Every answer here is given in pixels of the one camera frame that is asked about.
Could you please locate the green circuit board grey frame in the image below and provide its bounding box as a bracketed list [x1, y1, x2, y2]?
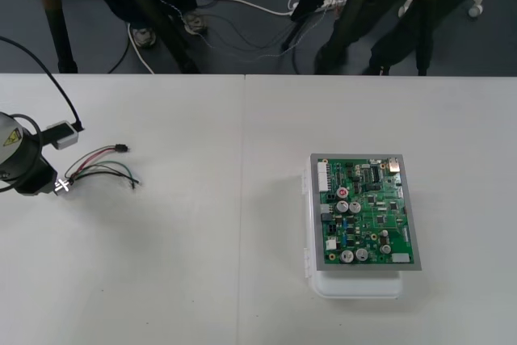
[309, 154, 424, 273]

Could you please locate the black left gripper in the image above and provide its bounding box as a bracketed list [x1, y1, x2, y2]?
[15, 158, 60, 199]

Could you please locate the thick white floor cable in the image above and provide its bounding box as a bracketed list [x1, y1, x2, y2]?
[127, 21, 157, 74]
[194, 0, 300, 17]

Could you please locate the white wheeled stand base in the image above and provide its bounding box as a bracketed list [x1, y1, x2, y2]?
[397, 0, 485, 19]

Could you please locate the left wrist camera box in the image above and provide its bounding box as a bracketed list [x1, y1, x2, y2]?
[45, 120, 80, 149]

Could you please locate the red black green cable bundle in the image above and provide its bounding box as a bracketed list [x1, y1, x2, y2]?
[54, 142, 141, 197]

